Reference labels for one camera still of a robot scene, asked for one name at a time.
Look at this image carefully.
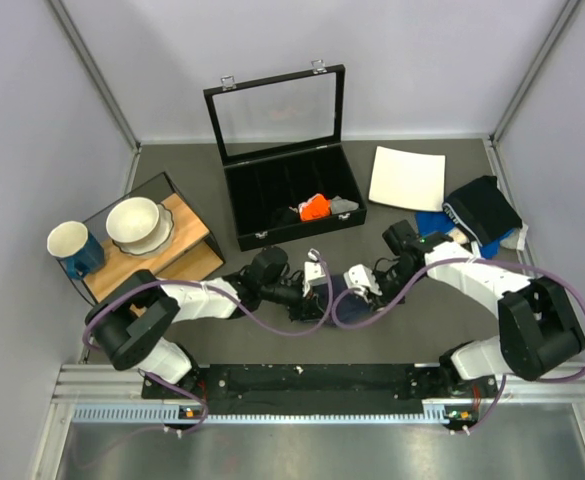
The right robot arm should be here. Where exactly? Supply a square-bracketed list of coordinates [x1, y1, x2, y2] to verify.
[345, 221, 585, 396]

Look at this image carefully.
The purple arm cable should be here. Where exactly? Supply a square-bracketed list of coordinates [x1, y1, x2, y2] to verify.
[81, 249, 334, 436]
[331, 259, 585, 436]

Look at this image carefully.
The grey rolled garment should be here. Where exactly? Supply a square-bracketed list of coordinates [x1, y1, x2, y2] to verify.
[330, 196, 359, 215]

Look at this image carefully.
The black compartment box with lid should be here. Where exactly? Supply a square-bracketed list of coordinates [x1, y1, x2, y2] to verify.
[203, 60, 367, 251]

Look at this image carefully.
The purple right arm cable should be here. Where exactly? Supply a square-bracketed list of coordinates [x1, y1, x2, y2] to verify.
[331, 259, 585, 436]

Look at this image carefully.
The navy underwear with cream waistband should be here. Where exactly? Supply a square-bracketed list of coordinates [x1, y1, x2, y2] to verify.
[325, 274, 371, 327]

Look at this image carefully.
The orange rolled garment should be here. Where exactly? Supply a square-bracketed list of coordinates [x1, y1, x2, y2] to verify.
[298, 193, 331, 222]

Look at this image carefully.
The white square plate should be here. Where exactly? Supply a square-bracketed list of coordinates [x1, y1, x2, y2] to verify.
[368, 146, 446, 212]

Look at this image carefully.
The grey slotted cable duct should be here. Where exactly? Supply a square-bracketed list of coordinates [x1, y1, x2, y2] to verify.
[71, 401, 453, 425]

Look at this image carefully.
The white saucer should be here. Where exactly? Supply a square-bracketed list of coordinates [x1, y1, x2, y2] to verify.
[112, 204, 175, 257]

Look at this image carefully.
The blue mug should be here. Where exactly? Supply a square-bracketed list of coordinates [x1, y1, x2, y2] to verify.
[46, 221, 106, 280]

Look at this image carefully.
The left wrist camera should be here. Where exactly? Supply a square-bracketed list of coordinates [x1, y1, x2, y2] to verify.
[303, 248, 333, 297]

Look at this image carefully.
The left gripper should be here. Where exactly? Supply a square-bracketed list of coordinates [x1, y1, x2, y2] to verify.
[260, 277, 328, 322]

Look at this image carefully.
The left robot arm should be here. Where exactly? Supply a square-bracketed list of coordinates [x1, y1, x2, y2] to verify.
[83, 247, 334, 397]

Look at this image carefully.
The white ceramic bowl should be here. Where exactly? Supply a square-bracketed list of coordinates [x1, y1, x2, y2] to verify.
[106, 197, 160, 243]

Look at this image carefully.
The black rolled garment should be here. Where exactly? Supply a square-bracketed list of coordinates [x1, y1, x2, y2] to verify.
[270, 206, 301, 228]

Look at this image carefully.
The wooden shelf with black frame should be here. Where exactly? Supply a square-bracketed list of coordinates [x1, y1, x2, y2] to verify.
[58, 172, 225, 305]

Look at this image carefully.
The bright blue underwear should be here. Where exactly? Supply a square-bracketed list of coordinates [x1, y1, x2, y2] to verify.
[415, 212, 514, 259]

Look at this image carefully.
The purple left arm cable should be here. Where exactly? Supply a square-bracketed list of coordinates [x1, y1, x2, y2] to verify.
[81, 249, 334, 436]

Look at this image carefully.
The white garment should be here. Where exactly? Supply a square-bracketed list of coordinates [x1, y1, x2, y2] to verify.
[500, 223, 529, 251]

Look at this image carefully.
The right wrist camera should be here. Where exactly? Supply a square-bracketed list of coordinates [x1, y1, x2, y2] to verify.
[343, 264, 382, 299]

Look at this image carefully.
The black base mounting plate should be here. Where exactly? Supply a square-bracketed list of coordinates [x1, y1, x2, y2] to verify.
[140, 362, 498, 414]

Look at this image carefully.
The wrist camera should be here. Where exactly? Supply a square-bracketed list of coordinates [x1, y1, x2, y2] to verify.
[343, 264, 382, 299]
[303, 248, 333, 297]

